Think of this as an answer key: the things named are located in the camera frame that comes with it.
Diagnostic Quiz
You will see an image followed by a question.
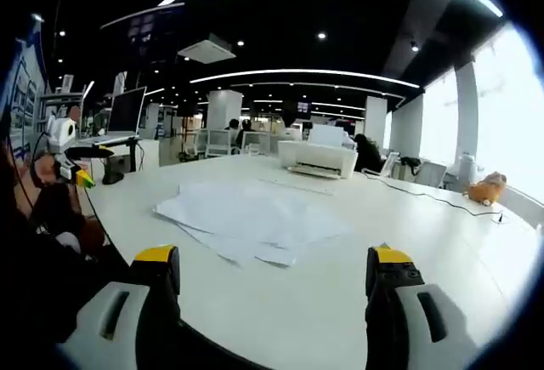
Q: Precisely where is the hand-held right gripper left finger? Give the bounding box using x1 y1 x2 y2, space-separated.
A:
54 244 183 370

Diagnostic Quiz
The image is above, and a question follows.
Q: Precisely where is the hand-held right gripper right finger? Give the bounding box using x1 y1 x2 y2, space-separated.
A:
365 244 484 370

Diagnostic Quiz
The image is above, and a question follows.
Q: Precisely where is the stack of white printing papers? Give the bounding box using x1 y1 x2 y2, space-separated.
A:
152 178 354 269

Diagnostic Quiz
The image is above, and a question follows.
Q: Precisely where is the person's left hand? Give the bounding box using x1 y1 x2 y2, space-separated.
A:
32 155 60 186

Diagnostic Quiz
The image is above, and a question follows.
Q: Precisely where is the grey metal shelf rack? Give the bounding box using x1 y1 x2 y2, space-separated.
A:
37 91 86 137

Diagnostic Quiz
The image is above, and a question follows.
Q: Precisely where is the black laptop stand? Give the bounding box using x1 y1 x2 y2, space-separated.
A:
69 138 140 186

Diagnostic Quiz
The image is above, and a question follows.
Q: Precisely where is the thin white monitor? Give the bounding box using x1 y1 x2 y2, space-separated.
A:
79 80 97 138

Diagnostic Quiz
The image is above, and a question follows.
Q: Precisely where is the computer monitor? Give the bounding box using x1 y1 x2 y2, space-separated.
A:
70 86 148 149

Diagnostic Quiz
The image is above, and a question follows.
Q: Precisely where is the human arm black sleeve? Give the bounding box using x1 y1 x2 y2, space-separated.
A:
0 199 128 345

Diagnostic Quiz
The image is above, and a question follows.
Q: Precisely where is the white table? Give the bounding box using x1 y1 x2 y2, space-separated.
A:
83 153 543 370

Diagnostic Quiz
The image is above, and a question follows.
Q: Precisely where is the white office chair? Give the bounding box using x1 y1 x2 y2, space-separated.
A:
364 151 401 178
414 161 448 188
242 130 273 157
206 128 234 158

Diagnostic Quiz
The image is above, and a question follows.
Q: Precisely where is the orange plush toy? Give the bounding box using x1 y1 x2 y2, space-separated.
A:
462 171 509 208

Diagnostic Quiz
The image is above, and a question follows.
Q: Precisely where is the ceiling air conditioner unit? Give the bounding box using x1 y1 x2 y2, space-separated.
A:
177 32 236 65

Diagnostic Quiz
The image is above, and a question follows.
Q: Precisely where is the white kettle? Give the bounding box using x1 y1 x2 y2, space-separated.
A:
456 152 485 175

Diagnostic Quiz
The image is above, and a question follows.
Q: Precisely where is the white printer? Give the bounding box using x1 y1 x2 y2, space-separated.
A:
277 125 360 180

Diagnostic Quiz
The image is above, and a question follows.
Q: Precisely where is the blue white wall poster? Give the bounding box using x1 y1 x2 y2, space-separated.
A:
8 16 54 158

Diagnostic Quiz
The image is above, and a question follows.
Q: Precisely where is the thin black table cable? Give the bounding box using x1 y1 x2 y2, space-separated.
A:
363 170 507 220

